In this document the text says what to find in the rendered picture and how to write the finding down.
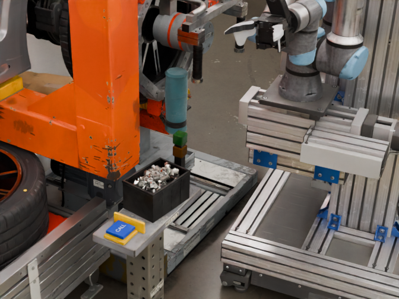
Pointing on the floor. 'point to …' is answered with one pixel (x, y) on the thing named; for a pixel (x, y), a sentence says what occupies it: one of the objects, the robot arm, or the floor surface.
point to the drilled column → (146, 272)
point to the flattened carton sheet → (44, 82)
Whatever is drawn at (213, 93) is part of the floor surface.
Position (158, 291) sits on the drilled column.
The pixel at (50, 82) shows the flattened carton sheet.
